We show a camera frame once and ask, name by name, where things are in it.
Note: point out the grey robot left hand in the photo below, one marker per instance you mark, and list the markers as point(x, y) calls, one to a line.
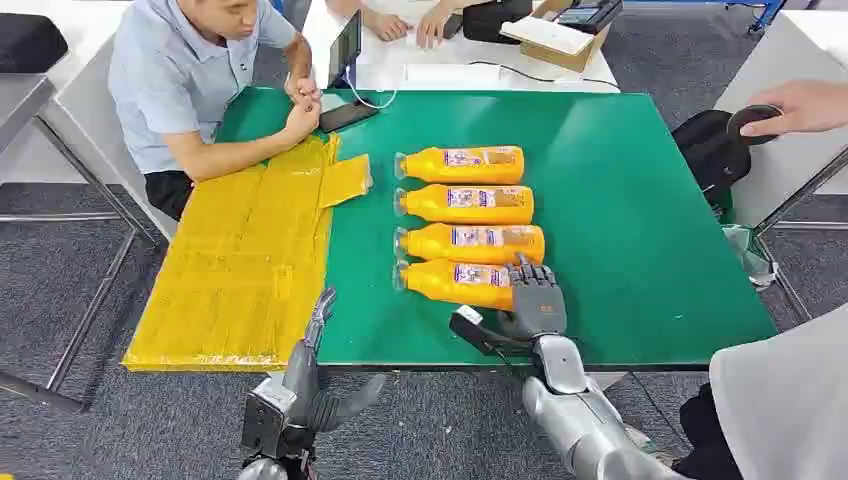
point(301, 391)

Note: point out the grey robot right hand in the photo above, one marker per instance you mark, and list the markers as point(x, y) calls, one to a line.
point(540, 308)

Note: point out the orange drink bottle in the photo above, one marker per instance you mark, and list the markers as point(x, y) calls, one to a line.
point(430, 166)
point(430, 283)
point(430, 244)
point(430, 205)

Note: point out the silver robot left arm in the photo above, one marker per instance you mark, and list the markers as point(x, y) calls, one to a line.
point(265, 470)

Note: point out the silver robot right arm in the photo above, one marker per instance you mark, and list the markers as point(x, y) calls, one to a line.
point(583, 424)

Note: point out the green table mat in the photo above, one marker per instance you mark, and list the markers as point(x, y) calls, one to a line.
point(629, 232)

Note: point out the yellow sheet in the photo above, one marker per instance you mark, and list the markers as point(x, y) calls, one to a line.
point(232, 278)

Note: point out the clear plastic bag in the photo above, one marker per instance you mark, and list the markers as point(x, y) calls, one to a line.
point(748, 255)

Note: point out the black backpack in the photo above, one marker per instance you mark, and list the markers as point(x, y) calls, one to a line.
point(709, 156)

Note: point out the cardboard box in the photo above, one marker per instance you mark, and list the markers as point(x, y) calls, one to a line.
point(563, 56)

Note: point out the standing person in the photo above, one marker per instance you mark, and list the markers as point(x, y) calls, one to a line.
point(788, 404)

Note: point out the black smartphone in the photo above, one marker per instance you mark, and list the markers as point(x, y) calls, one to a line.
point(348, 116)

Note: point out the black round disc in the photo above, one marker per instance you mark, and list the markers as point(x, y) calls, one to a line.
point(745, 119)

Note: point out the black pouch bag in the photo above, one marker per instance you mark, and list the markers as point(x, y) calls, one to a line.
point(493, 20)

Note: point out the black device with screen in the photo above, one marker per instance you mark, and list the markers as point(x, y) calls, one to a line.
point(590, 13)

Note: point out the person's hand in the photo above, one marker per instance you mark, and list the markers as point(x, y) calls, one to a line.
point(432, 26)
point(389, 26)
point(808, 106)

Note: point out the black standing tablet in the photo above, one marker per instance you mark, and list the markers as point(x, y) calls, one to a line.
point(344, 50)

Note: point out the seated person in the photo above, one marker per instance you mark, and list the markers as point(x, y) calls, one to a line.
point(172, 79)

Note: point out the black seat cushion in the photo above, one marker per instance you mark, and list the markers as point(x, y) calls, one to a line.
point(30, 43)

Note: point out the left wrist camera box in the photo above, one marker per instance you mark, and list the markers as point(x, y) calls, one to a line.
point(265, 414)

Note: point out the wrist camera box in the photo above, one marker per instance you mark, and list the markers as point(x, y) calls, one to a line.
point(474, 331)
point(265, 414)

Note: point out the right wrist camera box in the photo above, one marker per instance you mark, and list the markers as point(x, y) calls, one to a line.
point(474, 331)

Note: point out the white metal frame table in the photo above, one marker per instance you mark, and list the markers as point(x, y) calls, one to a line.
point(782, 166)

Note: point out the blue metal frame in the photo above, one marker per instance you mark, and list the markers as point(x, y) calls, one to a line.
point(768, 13)

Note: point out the grey metal frame table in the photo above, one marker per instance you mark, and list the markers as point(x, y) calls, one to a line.
point(20, 99)

